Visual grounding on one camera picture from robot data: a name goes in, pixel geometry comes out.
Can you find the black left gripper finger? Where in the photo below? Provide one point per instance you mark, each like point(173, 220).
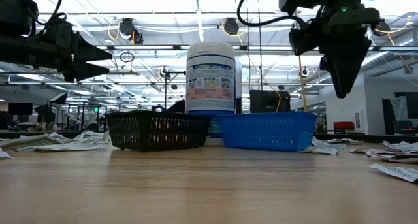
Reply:
point(86, 71)
point(91, 54)

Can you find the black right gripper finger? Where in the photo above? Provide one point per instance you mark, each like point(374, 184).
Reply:
point(343, 64)

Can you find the white square alcohol pad packet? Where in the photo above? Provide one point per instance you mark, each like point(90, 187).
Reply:
point(359, 150)
point(323, 150)
point(400, 144)
point(93, 137)
point(344, 141)
point(405, 151)
point(396, 172)

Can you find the white disinfecting wipes canister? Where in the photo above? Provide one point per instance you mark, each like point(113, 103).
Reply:
point(210, 80)

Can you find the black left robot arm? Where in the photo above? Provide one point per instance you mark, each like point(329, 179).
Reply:
point(13, 51)

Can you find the black softbox light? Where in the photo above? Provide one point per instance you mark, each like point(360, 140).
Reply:
point(44, 113)
point(59, 99)

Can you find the red bin on stand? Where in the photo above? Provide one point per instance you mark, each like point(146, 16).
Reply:
point(343, 125)

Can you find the black monitor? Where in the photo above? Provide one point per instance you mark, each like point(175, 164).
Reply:
point(20, 108)
point(411, 104)

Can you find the dark partition panel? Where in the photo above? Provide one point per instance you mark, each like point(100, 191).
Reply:
point(388, 118)

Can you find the black pole stand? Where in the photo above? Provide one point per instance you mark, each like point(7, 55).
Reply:
point(165, 93)

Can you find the black plastic basket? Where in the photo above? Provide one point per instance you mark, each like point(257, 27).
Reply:
point(156, 131)

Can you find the blue plastic basket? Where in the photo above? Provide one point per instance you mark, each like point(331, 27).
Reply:
point(267, 132)

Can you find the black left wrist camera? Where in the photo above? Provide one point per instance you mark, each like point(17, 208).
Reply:
point(58, 29)

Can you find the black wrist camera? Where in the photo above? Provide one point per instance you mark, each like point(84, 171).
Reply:
point(305, 38)
point(58, 29)

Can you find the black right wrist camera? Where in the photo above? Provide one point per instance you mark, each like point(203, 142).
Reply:
point(305, 38)

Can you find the black robot station frame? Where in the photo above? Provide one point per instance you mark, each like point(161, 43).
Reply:
point(85, 118)

